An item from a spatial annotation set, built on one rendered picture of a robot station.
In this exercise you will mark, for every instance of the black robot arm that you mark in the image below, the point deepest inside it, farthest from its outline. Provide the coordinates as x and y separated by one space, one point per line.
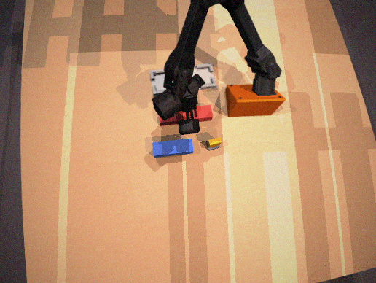
181 61

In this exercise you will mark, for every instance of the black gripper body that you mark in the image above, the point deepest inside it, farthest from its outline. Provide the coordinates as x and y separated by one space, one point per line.
189 126

